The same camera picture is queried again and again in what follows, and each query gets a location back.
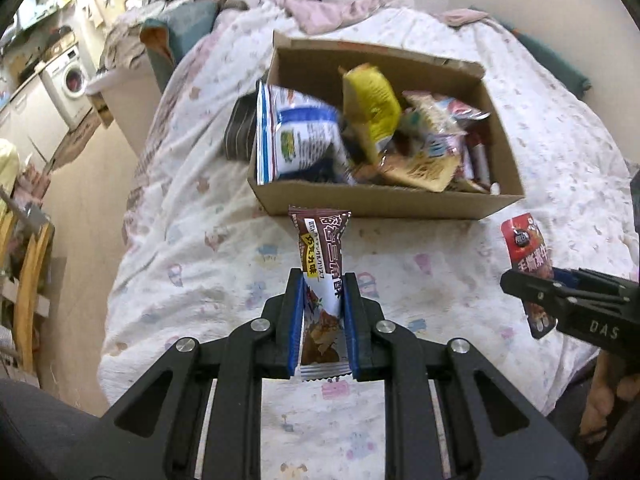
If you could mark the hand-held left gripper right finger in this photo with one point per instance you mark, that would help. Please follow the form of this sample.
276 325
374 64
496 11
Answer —
349 325

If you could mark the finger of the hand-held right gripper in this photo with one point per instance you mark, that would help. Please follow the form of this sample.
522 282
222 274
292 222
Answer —
530 287
567 276

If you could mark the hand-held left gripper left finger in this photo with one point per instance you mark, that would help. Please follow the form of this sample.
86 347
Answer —
296 320

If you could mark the red black snack packet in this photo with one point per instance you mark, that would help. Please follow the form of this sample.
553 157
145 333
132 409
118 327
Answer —
525 245

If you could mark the brown chocolate snack packet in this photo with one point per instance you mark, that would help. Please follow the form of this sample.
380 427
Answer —
322 260

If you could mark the beige snack bar packet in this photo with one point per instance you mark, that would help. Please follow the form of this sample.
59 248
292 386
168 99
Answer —
425 172

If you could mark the blue white snack packet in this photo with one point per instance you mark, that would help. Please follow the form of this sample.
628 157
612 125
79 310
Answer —
295 130

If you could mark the white printed snack packet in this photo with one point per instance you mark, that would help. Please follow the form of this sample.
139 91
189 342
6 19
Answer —
435 107

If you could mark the yellow snack packet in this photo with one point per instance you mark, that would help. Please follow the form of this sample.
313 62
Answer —
372 100

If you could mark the person's right hand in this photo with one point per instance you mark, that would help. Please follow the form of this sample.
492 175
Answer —
602 395

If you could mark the dark striped cloth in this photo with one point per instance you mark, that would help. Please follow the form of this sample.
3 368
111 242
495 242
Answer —
240 130

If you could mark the teal cloth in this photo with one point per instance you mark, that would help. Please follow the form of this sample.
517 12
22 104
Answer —
555 60

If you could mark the yellow wooden chair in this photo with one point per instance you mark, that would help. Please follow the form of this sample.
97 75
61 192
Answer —
25 300

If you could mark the white storage cabinet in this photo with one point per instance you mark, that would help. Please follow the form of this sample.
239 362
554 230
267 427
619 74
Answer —
130 100

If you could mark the brown floor mat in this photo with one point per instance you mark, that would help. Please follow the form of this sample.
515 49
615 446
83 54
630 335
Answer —
80 140

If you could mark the grey metal stand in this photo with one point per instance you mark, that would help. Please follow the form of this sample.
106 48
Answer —
35 215

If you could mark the pink blanket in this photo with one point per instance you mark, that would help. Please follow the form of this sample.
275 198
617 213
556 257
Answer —
320 12

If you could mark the teal orange bag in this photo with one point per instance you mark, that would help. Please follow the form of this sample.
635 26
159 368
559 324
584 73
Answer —
190 25

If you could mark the white washing machine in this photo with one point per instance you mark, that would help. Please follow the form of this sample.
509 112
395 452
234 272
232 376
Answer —
70 85

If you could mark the pile of clothes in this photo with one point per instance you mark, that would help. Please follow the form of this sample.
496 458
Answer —
125 40

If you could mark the pale yellow jacket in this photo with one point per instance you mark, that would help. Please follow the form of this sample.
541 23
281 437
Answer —
7 160

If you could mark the white kitchen counter cabinets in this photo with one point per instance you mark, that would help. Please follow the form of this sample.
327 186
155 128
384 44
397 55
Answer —
30 120

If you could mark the small brown cardboard box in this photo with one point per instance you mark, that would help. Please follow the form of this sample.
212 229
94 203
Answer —
62 42

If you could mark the hanging white towel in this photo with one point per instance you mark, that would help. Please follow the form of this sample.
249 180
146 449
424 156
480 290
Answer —
102 2

